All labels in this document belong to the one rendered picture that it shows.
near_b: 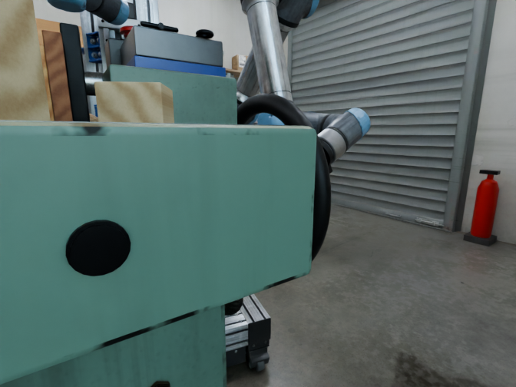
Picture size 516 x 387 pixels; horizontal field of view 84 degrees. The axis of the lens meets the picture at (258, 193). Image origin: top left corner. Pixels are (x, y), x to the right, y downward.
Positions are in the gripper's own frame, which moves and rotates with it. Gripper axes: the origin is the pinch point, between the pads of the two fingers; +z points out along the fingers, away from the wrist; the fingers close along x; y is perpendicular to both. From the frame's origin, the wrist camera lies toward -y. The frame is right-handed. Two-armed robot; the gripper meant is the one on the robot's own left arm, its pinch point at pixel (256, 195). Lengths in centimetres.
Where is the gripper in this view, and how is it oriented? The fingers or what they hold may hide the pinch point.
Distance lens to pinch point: 59.5
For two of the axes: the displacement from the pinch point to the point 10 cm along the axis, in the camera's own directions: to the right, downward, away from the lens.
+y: 4.2, 7.9, 4.5
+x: -5.5, -1.8, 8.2
